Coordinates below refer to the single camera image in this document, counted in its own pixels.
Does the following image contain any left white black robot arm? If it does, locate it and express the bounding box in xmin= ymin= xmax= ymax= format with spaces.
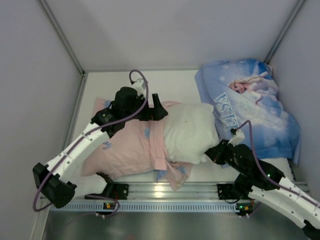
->
xmin=32 ymin=87 xmax=168 ymax=209

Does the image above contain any aluminium frame post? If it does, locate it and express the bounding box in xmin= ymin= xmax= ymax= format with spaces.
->
xmin=264 ymin=0 xmax=308 ymax=64
xmin=37 ymin=0 xmax=86 ymax=76

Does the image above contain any blue Elsa pillow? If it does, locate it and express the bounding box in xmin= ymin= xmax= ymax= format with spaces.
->
xmin=195 ymin=58 xmax=301 ymax=164

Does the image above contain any right aluminium frame post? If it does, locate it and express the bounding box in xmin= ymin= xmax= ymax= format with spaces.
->
xmin=264 ymin=0 xmax=308 ymax=64

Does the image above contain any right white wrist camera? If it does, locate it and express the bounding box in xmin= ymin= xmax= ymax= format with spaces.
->
xmin=228 ymin=129 xmax=245 ymax=146

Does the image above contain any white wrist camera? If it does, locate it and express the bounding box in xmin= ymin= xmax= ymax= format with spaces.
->
xmin=131 ymin=78 xmax=148 ymax=96
xmin=228 ymin=129 xmax=245 ymax=146

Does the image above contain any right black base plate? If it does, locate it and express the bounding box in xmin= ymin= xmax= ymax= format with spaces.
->
xmin=217 ymin=183 xmax=250 ymax=204

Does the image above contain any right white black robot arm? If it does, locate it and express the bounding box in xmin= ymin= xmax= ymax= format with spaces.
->
xmin=205 ymin=140 xmax=320 ymax=240

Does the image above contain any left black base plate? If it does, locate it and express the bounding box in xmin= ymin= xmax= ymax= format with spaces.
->
xmin=84 ymin=183 xmax=129 ymax=200

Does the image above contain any slotted grey cable duct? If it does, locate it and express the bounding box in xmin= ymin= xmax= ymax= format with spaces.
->
xmin=50 ymin=201 xmax=252 ymax=213

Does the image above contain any white pillow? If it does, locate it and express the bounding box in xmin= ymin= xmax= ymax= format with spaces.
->
xmin=163 ymin=103 xmax=219 ymax=165

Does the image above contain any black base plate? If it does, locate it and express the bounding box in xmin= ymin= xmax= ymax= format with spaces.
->
xmin=217 ymin=183 xmax=250 ymax=204
xmin=84 ymin=183 xmax=129 ymax=200

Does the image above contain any left aluminium frame post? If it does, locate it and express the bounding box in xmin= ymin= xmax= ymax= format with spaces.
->
xmin=37 ymin=0 xmax=86 ymax=76

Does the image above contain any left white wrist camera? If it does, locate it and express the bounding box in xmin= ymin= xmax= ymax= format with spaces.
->
xmin=131 ymin=78 xmax=148 ymax=96

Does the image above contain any aluminium mounting rail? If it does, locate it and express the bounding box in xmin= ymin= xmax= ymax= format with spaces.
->
xmin=40 ymin=181 xmax=313 ymax=202

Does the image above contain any pink pillowcase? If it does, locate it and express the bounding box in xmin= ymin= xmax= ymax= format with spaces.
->
xmin=81 ymin=101 xmax=193 ymax=190

